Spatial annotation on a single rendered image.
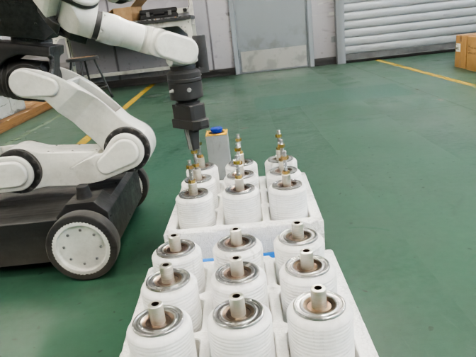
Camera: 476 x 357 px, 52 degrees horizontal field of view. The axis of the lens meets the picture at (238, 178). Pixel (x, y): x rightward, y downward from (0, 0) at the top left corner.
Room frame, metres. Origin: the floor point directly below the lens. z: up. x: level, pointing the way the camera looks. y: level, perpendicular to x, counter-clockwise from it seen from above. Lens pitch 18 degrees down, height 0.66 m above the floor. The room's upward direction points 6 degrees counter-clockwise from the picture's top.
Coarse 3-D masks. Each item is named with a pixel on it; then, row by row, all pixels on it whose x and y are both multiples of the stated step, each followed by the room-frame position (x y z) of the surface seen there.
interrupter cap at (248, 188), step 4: (244, 184) 1.19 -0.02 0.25; (248, 184) 1.18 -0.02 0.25; (228, 188) 1.17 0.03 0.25; (232, 188) 1.17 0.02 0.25; (244, 188) 1.16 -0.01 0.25; (248, 188) 1.15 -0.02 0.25; (252, 188) 1.14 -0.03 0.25; (228, 192) 1.14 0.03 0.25; (232, 192) 1.14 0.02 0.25; (236, 192) 1.13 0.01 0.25; (240, 192) 1.13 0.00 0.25; (244, 192) 1.12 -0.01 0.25; (248, 192) 1.13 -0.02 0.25
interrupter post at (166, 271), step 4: (160, 264) 0.74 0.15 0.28; (164, 264) 0.74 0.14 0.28; (168, 264) 0.74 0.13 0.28; (160, 268) 0.73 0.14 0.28; (164, 268) 0.72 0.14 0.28; (168, 268) 0.73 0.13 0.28; (172, 268) 0.73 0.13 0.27; (160, 272) 0.73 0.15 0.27; (164, 272) 0.72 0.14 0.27; (168, 272) 0.73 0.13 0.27; (172, 272) 0.73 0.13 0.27; (164, 276) 0.73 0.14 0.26; (168, 276) 0.73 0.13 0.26; (172, 276) 0.73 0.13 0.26; (164, 280) 0.73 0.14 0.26; (168, 280) 0.72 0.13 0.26; (172, 280) 0.73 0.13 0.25
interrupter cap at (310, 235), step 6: (306, 228) 0.88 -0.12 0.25; (282, 234) 0.86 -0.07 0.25; (288, 234) 0.86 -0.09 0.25; (306, 234) 0.85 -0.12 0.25; (312, 234) 0.84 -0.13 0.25; (282, 240) 0.83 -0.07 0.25; (288, 240) 0.83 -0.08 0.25; (294, 240) 0.84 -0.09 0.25; (300, 240) 0.83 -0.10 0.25; (306, 240) 0.82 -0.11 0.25; (312, 240) 0.82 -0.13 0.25
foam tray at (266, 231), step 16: (304, 176) 1.41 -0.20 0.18; (176, 208) 1.26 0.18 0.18; (176, 224) 1.15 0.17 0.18; (224, 224) 1.15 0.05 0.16; (240, 224) 1.11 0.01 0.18; (256, 224) 1.09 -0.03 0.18; (272, 224) 1.08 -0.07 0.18; (288, 224) 1.08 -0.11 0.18; (304, 224) 1.08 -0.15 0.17; (320, 224) 1.07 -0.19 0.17; (192, 240) 1.09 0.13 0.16; (208, 240) 1.09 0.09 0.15; (272, 240) 1.08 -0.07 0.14; (208, 256) 1.09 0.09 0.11
